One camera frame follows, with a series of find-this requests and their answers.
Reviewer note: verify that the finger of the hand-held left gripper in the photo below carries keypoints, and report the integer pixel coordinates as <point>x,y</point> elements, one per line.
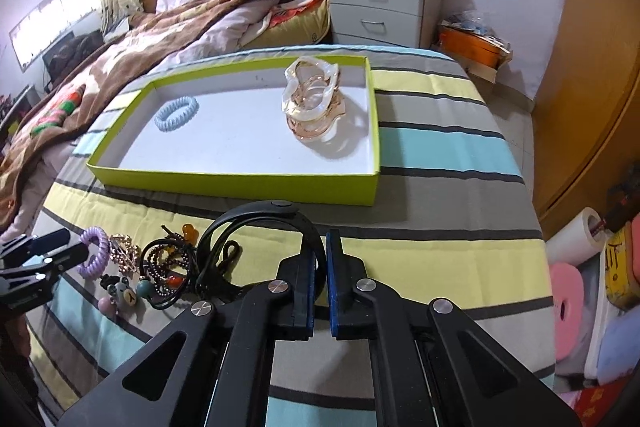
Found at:
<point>50,239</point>
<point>70,254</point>

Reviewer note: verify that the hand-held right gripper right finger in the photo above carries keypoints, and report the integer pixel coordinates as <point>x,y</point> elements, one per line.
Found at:
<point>336,297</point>

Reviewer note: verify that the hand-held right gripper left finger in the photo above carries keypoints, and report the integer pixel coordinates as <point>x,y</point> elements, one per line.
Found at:
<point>309,297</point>

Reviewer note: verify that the gold rhinestone hair clip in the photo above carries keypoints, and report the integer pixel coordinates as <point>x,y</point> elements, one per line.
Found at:
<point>122,252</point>

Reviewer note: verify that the black wristband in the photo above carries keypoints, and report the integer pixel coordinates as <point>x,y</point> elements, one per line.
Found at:
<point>255,212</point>

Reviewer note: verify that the lime green cardboard box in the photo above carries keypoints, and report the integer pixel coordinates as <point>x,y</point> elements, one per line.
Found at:
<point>240,147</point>

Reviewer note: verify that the striped tablecloth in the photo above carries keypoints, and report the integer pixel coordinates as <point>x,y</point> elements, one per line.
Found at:
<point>440,207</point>

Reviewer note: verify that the dark jacket on chair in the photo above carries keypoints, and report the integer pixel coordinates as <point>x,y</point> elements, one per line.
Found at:
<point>70,52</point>

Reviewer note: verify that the translucent pink hair claw clip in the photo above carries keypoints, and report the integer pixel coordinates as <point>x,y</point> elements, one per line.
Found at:
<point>312,107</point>

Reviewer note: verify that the window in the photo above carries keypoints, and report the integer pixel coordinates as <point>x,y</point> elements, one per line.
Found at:
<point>50,22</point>

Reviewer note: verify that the brown fleece blanket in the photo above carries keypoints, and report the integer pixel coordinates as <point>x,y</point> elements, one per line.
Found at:
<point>165,37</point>

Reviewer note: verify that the pink tape roll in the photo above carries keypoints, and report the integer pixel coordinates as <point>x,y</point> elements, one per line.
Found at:
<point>570,307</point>

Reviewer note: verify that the white paper roll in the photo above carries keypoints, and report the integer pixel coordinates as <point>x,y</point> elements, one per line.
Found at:
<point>570,237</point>

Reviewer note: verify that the olive yellow mattress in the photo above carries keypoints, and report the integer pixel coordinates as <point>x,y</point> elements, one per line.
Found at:
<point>295,29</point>

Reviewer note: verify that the orange storage box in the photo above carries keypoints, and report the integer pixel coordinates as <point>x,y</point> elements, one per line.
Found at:
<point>470,47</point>

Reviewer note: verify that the yellow container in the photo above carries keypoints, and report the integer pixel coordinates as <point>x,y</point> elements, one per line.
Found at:
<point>622,267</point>

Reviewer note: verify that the grey drawer nightstand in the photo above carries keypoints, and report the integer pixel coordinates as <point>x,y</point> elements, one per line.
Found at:
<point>380,7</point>

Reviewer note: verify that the wide wooden wardrobe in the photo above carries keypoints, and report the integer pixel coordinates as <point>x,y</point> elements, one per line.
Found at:
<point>585,82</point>

